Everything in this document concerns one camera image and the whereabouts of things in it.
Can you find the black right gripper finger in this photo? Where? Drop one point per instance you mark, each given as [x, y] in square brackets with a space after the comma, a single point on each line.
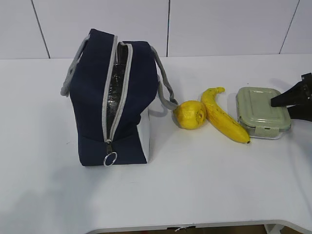
[301, 112]
[299, 94]

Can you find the navy insulated lunch bag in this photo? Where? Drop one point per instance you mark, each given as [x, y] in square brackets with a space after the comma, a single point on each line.
[111, 84]

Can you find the green lid food container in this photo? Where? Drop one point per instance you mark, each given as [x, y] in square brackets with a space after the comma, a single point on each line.
[257, 116]

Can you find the yellow banana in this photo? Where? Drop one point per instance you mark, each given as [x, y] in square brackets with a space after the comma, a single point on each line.
[220, 119]

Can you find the yellow lemon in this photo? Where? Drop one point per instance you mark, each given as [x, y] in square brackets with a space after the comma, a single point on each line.
[190, 115]

